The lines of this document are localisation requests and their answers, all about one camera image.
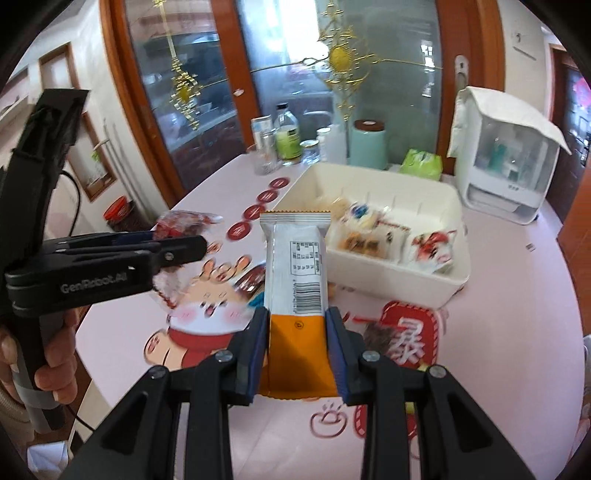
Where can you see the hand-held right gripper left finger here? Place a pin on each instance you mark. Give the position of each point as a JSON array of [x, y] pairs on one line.
[[256, 350]]

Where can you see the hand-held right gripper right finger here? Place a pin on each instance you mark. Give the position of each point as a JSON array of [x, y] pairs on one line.
[[337, 350]]

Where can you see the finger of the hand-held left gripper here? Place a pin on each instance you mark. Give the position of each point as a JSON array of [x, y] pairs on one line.
[[184, 249], [129, 237]]

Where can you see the small red snack packet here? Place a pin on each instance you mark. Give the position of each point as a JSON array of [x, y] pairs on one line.
[[184, 221]]

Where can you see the clear pale pastry packet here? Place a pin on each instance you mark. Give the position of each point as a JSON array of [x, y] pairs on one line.
[[168, 290]]

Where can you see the dark brown cake packet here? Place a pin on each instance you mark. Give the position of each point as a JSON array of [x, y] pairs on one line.
[[381, 339]]

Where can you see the blue and white snack packet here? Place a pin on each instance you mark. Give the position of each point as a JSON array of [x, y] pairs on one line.
[[256, 302]]

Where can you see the brown snowflake snack packet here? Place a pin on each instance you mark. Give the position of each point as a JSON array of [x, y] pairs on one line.
[[251, 281]]

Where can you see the white plastic bin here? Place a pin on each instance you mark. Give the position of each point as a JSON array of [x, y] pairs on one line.
[[401, 281]]

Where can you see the orange and white snack bar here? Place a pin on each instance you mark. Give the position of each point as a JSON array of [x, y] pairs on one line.
[[295, 258]]

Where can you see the egg yolk pastry packet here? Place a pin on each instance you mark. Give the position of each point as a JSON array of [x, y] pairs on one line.
[[360, 242]]

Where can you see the apple print snack packet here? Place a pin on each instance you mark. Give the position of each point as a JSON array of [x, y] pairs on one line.
[[431, 251]]

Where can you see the clear rice cracker packet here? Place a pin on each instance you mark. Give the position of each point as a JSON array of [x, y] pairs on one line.
[[334, 207]]

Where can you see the person's left hand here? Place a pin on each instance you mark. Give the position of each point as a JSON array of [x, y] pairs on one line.
[[64, 360]]

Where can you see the red-lidded dark jar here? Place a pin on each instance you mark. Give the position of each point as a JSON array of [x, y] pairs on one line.
[[115, 210]]

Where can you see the clear glass cup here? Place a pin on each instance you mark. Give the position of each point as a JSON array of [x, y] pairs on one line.
[[263, 164]]

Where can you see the wood-framed glass door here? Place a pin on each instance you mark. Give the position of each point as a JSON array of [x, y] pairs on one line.
[[286, 83], [152, 92]]

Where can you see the glass bottle with green label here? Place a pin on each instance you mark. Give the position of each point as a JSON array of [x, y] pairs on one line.
[[287, 143]]

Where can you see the small glass jar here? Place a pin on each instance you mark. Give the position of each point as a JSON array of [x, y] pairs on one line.
[[309, 152]]

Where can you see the white pill bottle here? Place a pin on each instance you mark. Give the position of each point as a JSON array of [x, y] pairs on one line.
[[323, 141]]

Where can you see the white squeeze bottle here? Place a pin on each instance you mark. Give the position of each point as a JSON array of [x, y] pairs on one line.
[[338, 145]]

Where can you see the green tissue pack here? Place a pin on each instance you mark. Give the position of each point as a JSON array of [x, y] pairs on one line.
[[422, 165]]

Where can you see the teal canister with brown lid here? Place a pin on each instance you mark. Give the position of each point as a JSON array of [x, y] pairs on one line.
[[368, 147]]

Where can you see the white desktop organizer cabinet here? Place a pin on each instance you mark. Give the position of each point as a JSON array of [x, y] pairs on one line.
[[503, 184]]

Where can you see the wooden cabinet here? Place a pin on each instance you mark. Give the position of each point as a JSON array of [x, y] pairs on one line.
[[575, 221]]

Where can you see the white cloth cover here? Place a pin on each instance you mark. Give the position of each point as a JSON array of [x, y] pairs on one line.
[[508, 110]]

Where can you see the dark wooden door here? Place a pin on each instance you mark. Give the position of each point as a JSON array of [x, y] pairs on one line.
[[568, 138]]

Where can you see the red door decoration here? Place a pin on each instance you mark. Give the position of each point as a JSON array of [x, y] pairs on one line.
[[582, 94]]

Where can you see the wooden picture frame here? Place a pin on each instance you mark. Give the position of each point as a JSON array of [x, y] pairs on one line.
[[94, 157]]

